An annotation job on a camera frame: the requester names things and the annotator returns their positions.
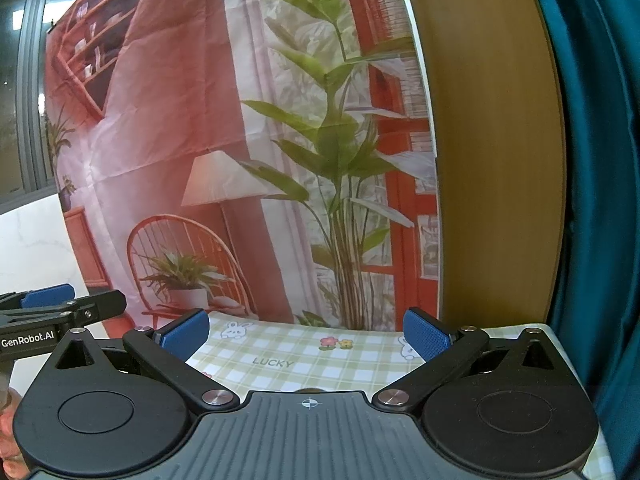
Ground left hand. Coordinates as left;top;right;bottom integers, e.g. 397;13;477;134
0;370;29;479

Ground green plaid cartoon tablecloth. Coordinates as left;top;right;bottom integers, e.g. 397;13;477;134
184;310;618;480

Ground wooden headboard panel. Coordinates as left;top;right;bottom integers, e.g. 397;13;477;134
410;0;566;327

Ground printed room scene backdrop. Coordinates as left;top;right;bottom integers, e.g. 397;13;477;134
44;0;440;330

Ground teal curtain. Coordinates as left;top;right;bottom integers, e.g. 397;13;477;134
538;0;639;479

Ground dark window frame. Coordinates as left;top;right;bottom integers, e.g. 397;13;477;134
1;0;75;212

